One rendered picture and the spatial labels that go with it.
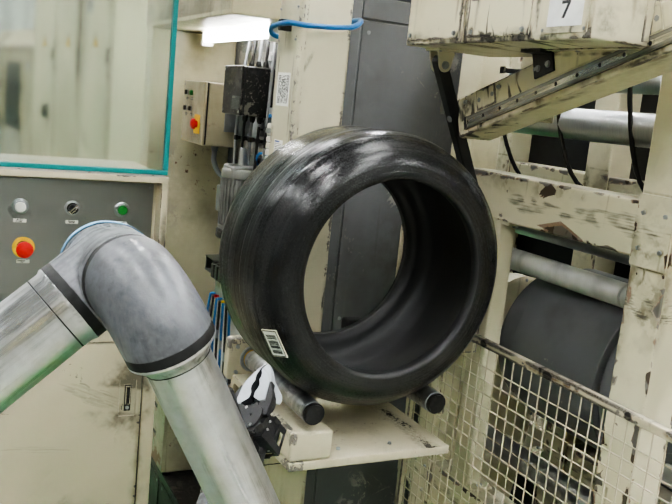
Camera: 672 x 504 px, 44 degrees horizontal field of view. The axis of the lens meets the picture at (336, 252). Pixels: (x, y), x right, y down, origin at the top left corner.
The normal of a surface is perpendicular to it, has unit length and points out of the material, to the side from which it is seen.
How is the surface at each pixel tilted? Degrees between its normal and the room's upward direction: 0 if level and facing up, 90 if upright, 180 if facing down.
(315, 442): 90
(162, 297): 57
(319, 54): 90
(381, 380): 101
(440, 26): 90
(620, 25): 90
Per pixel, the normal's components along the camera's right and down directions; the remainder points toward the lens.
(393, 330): -0.19, -0.48
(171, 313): 0.42, -0.26
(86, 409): 0.44, 0.20
